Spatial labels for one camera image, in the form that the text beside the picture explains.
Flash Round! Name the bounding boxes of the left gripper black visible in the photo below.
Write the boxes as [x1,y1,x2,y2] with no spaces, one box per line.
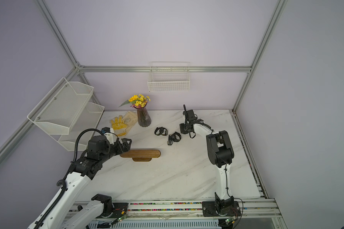
[100,138,131,164]

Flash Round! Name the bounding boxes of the wooden watch stand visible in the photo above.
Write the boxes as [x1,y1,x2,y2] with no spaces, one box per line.
[120,149,161,162]

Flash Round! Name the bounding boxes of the black digital watch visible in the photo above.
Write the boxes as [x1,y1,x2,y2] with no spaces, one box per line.
[188,126,196,139]

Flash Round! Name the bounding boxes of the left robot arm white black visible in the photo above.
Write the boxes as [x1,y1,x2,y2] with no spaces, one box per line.
[29,127,132,229]

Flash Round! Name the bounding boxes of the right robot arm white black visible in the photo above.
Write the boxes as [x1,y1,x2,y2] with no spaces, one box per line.
[180,109,235,208]

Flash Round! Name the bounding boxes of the black watch middle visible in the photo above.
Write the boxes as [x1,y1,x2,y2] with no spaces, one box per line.
[167,132,182,146]

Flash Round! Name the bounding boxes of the black watch left pair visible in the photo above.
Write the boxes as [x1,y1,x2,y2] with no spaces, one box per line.
[154,127,169,136]

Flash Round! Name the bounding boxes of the yellow white work glove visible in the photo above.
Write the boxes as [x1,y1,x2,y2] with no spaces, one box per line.
[110,115,128,136]

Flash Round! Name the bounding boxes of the purple glass vase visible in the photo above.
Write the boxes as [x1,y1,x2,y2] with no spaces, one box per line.
[137,107,152,127]

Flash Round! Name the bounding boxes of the yellow artificial flowers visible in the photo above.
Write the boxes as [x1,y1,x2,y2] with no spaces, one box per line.
[120,94,151,109]

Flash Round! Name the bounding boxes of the white mesh lower shelf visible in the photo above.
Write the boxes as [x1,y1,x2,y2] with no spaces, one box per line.
[57,103,104,151]

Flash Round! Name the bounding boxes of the white wire wall basket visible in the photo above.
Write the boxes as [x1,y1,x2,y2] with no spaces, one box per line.
[148,62,190,93]

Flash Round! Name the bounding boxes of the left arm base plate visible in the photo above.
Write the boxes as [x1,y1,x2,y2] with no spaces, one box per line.
[100,202,129,219]

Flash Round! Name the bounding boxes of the aluminium frame rail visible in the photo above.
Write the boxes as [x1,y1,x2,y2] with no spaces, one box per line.
[78,66,252,73]

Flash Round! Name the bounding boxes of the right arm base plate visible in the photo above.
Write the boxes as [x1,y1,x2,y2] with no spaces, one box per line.
[202,201,241,217]

